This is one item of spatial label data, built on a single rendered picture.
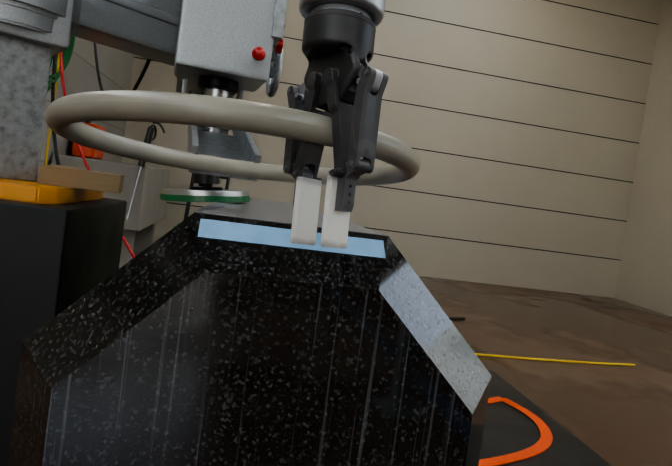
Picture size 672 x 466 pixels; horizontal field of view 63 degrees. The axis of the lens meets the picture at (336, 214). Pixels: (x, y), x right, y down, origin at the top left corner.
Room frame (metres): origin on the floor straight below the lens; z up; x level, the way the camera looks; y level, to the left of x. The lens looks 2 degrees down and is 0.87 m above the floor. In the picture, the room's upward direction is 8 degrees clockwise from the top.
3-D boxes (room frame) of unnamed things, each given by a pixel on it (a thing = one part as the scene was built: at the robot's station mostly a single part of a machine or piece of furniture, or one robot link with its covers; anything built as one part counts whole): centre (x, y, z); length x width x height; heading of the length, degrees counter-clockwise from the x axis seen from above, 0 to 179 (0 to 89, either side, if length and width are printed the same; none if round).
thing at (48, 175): (1.50, 0.70, 0.81); 0.20 x 0.10 x 0.05; 107
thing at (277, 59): (1.53, 0.26, 1.18); 0.15 x 0.10 x 0.15; 18
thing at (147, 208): (4.38, 1.77, 0.43); 1.30 x 0.62 x 0.86; 10
